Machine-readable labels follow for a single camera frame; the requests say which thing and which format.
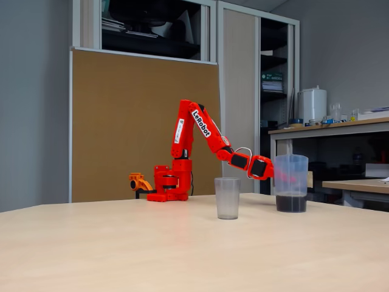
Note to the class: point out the red gripper black motor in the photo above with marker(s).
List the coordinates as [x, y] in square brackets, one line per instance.
[264, 169]

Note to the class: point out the translucent blue measuring jug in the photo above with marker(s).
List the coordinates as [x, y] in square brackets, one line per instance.
[291, 194]

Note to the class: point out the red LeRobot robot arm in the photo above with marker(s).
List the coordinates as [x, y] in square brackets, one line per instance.
[170, 179]

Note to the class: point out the clear plastic cup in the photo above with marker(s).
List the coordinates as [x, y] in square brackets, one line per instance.
[228, 200]

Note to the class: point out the grey workbench wooden top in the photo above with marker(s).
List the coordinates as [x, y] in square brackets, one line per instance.
[334, 126]

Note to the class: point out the white cylindrical appliance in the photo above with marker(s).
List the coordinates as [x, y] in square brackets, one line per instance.
[311, 105]

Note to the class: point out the grey desk wooden top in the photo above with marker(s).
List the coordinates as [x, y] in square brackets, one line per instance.
[355, 185]

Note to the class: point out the clear drinking glass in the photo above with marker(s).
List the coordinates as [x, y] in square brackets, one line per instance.
[335, 112]

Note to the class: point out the stack of papers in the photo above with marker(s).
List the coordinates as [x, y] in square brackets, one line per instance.
[272, 86]

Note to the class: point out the grey metal office cabinet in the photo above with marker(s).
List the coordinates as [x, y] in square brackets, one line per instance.
[88, 24]
[240, 91]

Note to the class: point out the small glass yellow sticker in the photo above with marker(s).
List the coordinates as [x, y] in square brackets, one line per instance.
[354, 115]

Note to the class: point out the white storage box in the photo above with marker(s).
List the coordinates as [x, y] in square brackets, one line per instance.
[377, 170]

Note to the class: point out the green book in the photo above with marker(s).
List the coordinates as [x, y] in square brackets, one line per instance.
[272, 77]

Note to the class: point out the white paper sheet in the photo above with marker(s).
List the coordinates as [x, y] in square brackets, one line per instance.
[386, 179]

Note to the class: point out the flat white box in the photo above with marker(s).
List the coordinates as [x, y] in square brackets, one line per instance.
[373, 115]

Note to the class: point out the orange table clamp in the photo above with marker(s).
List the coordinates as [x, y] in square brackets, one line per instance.
[139, 182]

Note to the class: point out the large white sheet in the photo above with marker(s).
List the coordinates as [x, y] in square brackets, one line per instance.
[185, 27]

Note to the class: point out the brown cork pinboard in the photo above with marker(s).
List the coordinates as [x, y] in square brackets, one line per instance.
[106, 121]

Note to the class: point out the black bag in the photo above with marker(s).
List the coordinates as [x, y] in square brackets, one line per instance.
[136, 12]

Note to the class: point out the stack of documents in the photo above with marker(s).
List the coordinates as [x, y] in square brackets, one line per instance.
[112, 25]

